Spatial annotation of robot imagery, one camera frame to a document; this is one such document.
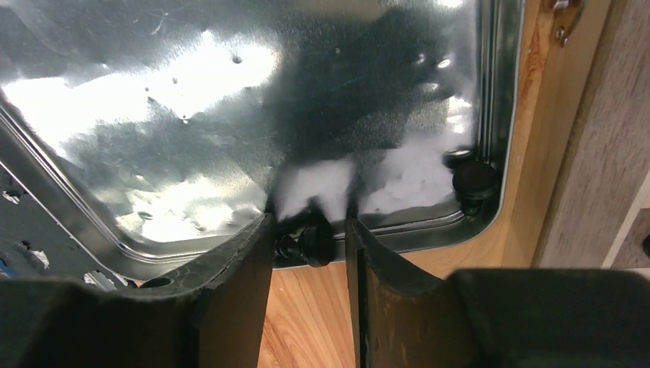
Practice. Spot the wooden chessboard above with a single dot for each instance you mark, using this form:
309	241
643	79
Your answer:
605	171

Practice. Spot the black pawn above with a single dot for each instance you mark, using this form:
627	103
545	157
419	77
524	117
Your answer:
315	246

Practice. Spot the black pawn tray corner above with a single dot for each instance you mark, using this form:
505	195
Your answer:
473	183

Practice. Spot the silver tray black pieces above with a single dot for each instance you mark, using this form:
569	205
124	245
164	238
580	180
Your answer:
153	131

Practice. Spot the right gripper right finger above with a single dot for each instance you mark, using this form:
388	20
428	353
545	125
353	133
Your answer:
402	316

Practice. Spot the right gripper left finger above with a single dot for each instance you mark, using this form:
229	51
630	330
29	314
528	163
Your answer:
208	312

